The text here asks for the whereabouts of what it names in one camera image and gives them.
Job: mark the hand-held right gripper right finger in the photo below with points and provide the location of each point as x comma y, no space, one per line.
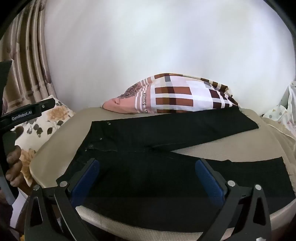
209,182

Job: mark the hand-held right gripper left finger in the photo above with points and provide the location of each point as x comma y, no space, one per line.
85,179

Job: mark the black pants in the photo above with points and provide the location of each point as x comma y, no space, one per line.
148,176

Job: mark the person's left hand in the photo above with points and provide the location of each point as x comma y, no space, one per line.
15,166

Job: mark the floral cream pillow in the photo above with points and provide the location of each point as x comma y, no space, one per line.
44,122

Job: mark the beige bed mattress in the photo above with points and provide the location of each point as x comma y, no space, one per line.
57,143

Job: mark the beige striped curtain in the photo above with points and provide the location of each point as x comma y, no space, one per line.
27,62

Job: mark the checked brown white pillow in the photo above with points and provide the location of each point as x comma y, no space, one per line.
175,95

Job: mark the white dotted cloth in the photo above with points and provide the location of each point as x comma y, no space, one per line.
283,113

